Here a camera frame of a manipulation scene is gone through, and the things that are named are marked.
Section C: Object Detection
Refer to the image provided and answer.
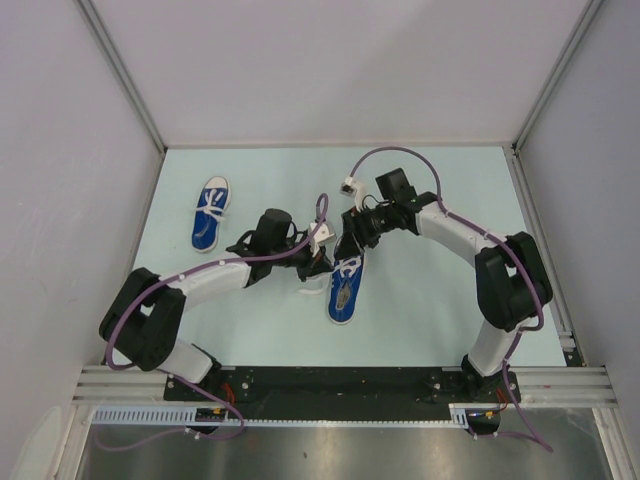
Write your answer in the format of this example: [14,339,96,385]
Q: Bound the white slotted cable duct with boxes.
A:
[92,402,506,429]

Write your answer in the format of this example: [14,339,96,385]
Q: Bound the aluminium corner post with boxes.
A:
[511,0,607,154]
[74,0,168,158]

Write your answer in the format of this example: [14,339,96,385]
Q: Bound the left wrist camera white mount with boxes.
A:
[308,221,337,253]

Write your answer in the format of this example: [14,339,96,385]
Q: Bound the aluminium corner post right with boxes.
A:
[511,0,607,154]

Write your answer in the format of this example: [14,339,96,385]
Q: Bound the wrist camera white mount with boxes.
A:
[339,176,368,211]
[308,221,337,253]

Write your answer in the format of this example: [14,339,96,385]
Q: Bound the purple cable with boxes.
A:
[93,193,331,454]
[347,146,554,454]

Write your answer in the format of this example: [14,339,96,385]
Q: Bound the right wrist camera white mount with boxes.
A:
[339,176,368,211]

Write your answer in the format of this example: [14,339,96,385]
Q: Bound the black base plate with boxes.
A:
[163,366,521,423]

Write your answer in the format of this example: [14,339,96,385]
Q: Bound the aluminium corner post left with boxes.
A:
[74,0,168,158]

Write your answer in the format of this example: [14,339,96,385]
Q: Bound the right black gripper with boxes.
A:
[334,203,396,262]

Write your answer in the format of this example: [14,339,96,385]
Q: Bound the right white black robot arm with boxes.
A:
[336,168,553,401]

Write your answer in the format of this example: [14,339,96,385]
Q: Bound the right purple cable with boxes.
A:
[347,146,554,454]

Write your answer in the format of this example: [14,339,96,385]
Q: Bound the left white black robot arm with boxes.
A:
[99,208,334,400]

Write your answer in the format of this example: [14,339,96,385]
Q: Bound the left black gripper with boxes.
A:
[269,236,333,282]

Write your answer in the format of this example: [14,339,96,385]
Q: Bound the white shoelace of sneaker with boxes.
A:
[298,257,364,297]

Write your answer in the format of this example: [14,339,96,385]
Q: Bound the blue sneaker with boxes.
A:
[191,176,231,253]
[327,254,366,325]

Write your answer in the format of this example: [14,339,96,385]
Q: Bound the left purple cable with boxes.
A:
[93,193,331,454]

